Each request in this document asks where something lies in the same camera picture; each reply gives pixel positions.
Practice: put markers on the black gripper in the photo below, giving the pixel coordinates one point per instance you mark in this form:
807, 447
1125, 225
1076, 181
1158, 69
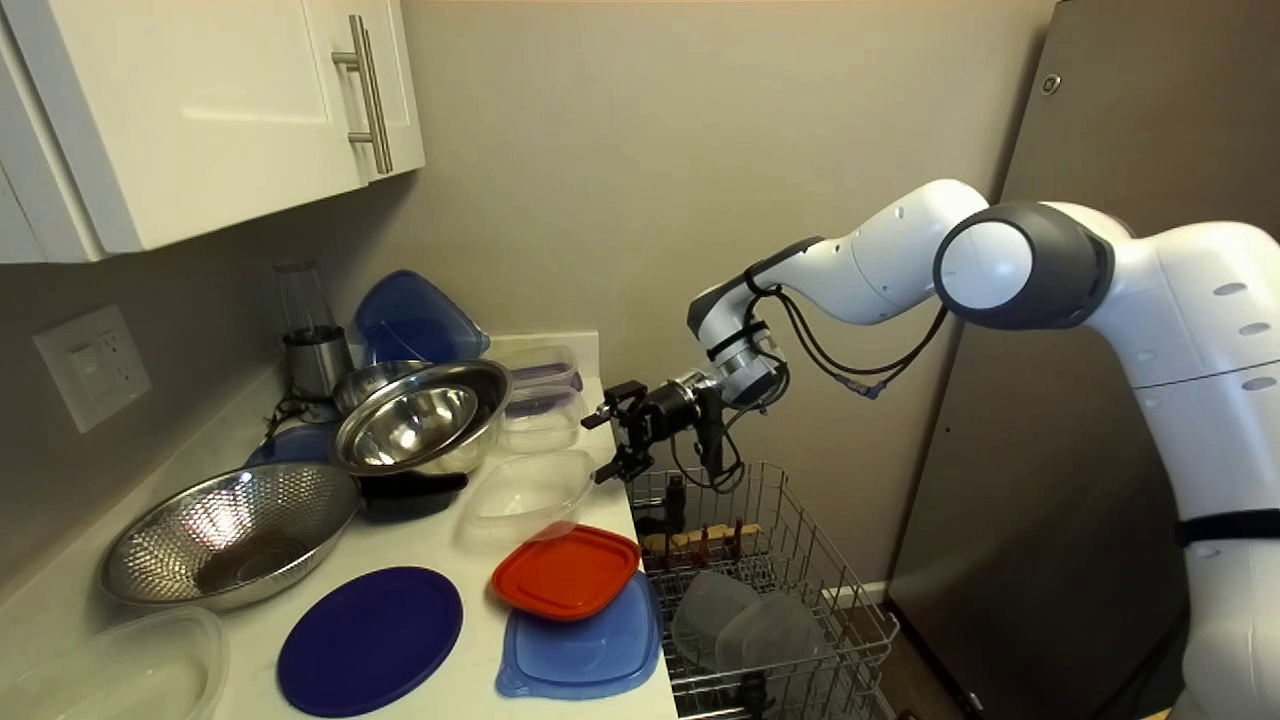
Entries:
680, 412

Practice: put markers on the light blue rectangular lid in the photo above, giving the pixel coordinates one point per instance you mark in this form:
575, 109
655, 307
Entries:
585, 659

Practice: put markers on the clear container with purple lid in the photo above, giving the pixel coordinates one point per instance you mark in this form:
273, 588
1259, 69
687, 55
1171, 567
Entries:
540, 382

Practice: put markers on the perforated steel colander bowl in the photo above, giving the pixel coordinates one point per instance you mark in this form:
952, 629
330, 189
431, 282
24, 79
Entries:
226, 535

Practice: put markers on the shiny steel mixing bowl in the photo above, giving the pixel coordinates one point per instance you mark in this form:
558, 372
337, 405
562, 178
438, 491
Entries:
412, 421

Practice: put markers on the blender with steel base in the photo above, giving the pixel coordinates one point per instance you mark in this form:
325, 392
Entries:
319, 362

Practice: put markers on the white wall cabinet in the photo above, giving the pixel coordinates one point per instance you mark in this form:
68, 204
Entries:
201, 104

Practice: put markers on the large translucent plastic container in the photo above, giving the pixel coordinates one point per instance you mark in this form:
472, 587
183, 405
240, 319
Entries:
747, 622

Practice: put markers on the black dish under bowl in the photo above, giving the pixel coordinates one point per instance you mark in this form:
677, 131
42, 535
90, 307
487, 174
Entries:
405, 503

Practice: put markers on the white wall outlet plate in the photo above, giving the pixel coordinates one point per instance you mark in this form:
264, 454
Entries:
90, 365

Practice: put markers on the stainless steel refrigerator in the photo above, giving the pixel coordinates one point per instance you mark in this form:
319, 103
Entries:
1043, 535

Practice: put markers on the clear plastic lunchbox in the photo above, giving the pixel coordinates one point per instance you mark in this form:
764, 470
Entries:
523, 503

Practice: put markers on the blue plastic container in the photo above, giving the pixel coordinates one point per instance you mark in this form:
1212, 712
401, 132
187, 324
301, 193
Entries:
422, 320

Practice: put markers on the clear plastic bowl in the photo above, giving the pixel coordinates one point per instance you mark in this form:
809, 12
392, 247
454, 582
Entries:
125, 672

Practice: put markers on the dark blue round lid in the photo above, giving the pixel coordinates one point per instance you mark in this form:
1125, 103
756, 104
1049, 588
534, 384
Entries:
369, 641

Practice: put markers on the blue plastic dish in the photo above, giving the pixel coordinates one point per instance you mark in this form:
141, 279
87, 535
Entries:
295, 447

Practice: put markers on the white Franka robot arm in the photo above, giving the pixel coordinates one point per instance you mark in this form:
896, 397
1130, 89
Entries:
1202, 332

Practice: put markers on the red square container lid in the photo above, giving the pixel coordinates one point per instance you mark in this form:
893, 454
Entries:
567, 568

